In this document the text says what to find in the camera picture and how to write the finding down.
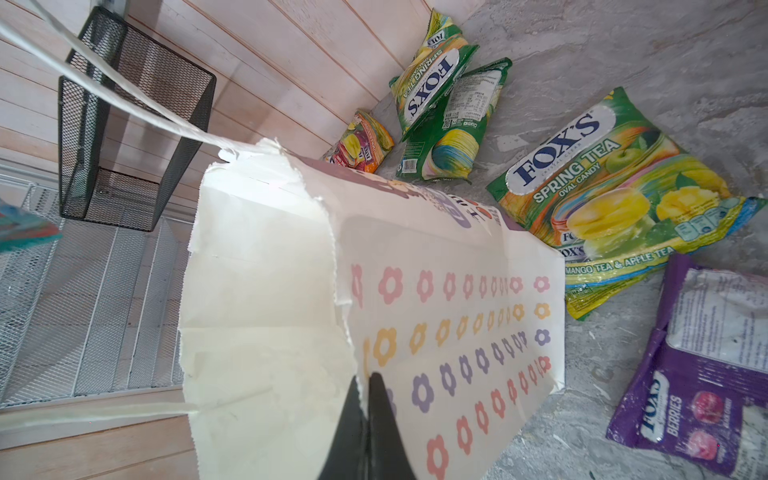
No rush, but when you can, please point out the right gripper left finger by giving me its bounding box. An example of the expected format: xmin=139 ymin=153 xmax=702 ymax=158
xmin=317 ymin=376 xmax=368 ymax=480

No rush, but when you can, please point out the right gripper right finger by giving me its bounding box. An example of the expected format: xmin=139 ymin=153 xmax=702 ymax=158
xmin=367 ymin=373 xmax=416 ymax=480

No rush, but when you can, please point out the white paper bag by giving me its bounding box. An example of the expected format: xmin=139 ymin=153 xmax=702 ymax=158
xmin=1 ymin=24 xmax=565 ymax=479

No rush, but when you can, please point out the purple Fox's berries bag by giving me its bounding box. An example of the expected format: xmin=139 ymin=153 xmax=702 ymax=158
xmin=606 ymin=254 xmax=767 ymax=479

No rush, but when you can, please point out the green Spring Tea candy bag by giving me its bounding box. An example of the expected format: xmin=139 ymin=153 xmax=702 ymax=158
xmin=488 ymin=87 xmax=765 ymax=319

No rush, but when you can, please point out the teal Fox's candy bag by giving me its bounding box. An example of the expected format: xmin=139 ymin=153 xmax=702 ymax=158
xmin=0 ymin=201 xmax=61 ymax=253

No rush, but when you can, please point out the small orange candy bag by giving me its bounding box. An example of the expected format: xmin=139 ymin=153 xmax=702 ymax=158
xmin=323 ymin=110 xmax=395 ymax=173

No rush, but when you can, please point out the green candy bag back side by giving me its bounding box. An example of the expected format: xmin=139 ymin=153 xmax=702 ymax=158
xmin=396 ymin=57 xmax=513 ymax=181

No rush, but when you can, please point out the green Fox's candy bag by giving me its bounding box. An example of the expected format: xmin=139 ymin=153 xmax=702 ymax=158
xmin=389 ymin=9 xmax=479 ymax=141

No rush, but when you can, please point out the white wire mesh shelf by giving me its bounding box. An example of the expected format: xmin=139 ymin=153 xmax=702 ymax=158
xmin=1 ymin=175 xmax=191 ymax=408

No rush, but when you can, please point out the black mesh wall basket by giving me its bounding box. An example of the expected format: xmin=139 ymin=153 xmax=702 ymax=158
xmin=58 ymin=7 xmax=216 ymax=231

